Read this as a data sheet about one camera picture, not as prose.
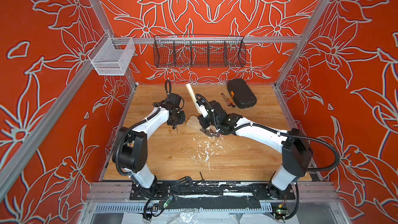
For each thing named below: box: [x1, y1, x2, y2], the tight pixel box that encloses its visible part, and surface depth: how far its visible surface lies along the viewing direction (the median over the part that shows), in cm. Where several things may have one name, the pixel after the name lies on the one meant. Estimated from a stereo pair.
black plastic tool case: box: [226, 78, 258, 109], surface depth 109 cm
